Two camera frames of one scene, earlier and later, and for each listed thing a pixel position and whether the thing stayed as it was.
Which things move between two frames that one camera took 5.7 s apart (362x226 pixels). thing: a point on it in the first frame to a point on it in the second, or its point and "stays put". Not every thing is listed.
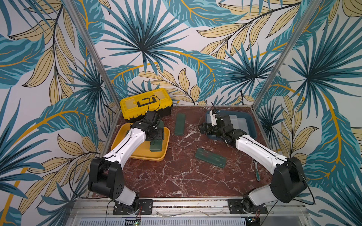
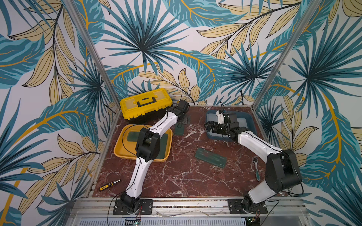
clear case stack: (242, 125) stays put
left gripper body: (158, 134) to (181, 121)
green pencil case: (211, 157) stays put
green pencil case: (180, 123) stays put
